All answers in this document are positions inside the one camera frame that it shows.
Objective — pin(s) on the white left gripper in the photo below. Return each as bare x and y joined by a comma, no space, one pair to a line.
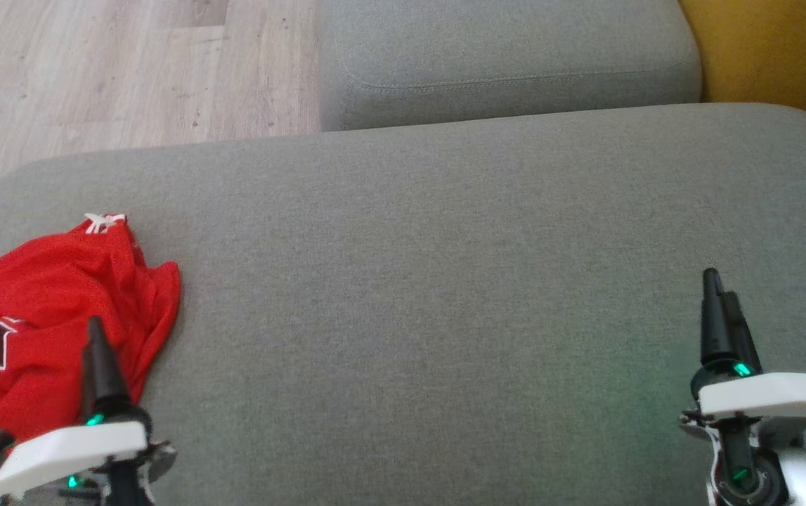
72,450

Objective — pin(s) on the red shirt white sleeves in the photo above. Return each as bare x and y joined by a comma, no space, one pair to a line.
16,386

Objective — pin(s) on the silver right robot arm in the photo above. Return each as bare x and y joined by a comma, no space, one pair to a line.
747,471

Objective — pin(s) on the grey stitched sofa cushion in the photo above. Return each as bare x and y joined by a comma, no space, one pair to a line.
501,63

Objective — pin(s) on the large grey sofa seat cushion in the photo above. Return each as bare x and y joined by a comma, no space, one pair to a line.
410,316

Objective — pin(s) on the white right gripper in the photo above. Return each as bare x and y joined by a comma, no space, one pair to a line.
768,397

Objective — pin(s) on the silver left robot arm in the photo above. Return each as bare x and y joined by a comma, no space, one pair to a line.
121,492

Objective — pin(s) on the red mesh shorts white stripe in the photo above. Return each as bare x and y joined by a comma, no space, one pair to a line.
93,274

